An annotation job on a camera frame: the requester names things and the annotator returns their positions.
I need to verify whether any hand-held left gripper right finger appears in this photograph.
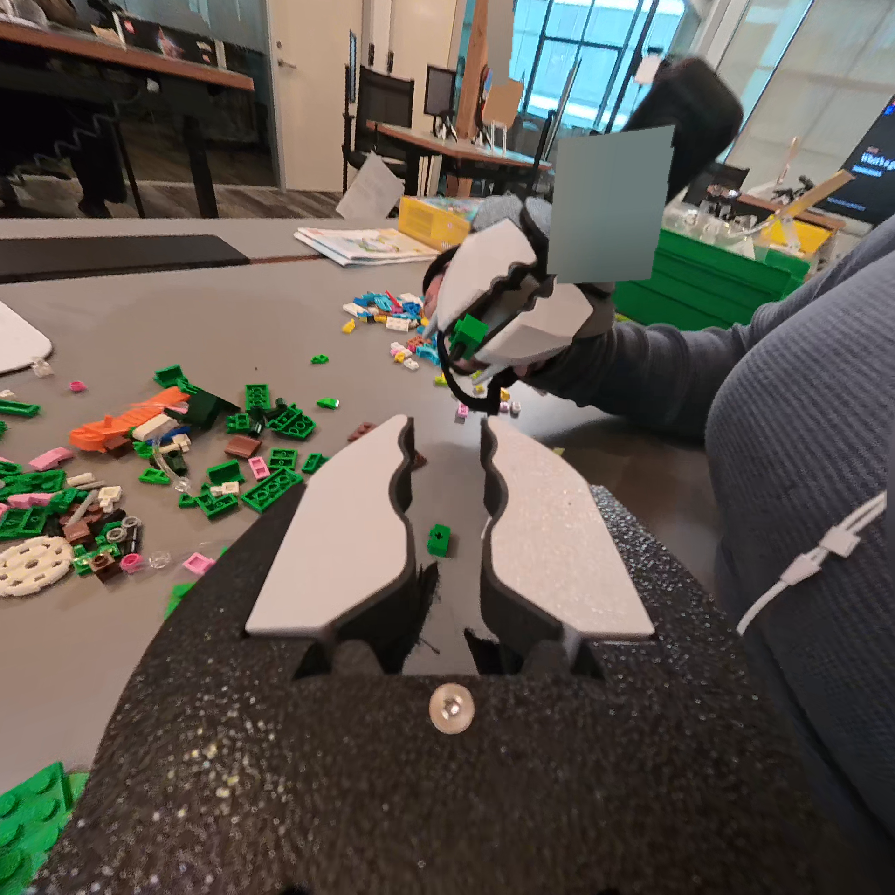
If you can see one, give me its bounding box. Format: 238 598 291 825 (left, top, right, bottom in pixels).
479 417 657 674

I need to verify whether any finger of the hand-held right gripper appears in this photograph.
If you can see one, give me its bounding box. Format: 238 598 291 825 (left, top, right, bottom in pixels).
432 217 541 338
481 282 597 366

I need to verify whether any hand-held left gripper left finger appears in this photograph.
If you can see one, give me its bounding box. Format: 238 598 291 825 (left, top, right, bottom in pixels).
245 414 440 674

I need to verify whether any person's right forearm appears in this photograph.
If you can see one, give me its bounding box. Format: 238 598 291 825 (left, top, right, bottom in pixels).
521 280 770 441

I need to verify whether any yellow lego box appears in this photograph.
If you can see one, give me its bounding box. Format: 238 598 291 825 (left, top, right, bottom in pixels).
398 195 484 253

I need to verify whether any pile of pastel lego pieces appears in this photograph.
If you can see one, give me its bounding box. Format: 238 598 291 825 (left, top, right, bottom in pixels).
340 287 523 425

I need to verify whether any closed lego instruction booklet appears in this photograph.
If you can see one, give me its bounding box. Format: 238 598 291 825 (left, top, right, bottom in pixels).
293 227 442 267

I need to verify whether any pile of green lego pieces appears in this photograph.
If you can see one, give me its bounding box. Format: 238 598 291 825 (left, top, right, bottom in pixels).
0 362 331 618

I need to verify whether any white round lego plate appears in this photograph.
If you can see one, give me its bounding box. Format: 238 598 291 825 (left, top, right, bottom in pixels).
0 534 75 598

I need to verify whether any black lego box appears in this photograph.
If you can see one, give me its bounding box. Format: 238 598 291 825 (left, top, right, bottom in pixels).
115 12 229 70

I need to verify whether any person's right hand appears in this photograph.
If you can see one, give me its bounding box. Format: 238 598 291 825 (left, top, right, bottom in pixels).
421 268 452 321

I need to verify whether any white paper sheet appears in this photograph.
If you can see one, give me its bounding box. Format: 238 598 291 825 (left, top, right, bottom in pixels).
336 153 406 222

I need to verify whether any green plastic crate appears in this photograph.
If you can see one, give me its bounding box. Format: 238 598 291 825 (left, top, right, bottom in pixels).
614 227 834 331

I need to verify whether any black computer monitor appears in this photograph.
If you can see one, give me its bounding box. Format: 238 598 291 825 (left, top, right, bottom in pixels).
424 63 457 117

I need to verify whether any dark display screen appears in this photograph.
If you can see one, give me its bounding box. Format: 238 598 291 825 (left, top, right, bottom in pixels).
824 94 895 226

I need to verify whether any grey adjoining table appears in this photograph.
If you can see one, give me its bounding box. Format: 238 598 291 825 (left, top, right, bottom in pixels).
0 215 448 268

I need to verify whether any white door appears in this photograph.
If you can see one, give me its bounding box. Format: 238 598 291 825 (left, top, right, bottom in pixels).
268 0 369 192

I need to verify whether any person's grey-blue sweater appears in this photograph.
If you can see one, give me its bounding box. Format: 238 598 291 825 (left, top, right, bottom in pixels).
705 215 895 895

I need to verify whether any orange brick separator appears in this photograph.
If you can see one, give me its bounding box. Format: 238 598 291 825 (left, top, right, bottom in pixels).
69 387 192 453

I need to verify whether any brown-topped desk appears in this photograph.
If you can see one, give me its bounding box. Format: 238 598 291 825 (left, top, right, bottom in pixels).
0 20 256 219

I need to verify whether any black desk mat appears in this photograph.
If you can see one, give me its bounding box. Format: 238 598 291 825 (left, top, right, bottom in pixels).
0 234 251 285

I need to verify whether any white cable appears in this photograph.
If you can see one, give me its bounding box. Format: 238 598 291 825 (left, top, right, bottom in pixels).
736 489 889 635

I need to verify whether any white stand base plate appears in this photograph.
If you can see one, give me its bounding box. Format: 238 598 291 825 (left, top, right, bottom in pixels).
0 300 54 376

